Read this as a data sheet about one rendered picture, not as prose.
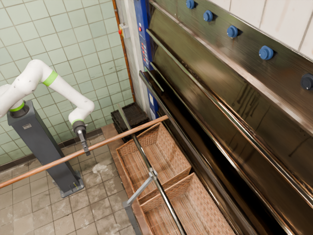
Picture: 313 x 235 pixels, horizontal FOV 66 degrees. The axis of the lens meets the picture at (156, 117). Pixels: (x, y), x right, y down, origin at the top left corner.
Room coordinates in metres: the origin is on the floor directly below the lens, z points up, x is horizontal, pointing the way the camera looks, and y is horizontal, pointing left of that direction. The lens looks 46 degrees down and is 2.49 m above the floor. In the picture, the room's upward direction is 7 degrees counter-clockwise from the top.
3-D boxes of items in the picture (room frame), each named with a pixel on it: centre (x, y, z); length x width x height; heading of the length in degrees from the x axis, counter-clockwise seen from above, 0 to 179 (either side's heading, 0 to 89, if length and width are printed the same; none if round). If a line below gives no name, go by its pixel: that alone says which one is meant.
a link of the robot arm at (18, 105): (1.49, 1.09, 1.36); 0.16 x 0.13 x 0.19; 169
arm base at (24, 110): (1.55, 1.11, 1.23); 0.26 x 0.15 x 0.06; 23
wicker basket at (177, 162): (1.18, 0.09, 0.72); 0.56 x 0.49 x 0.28; 20
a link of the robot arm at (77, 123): (1.25, 0.57, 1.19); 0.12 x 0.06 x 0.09; 110
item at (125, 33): (2.13, 0.18, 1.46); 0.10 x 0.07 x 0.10; 19
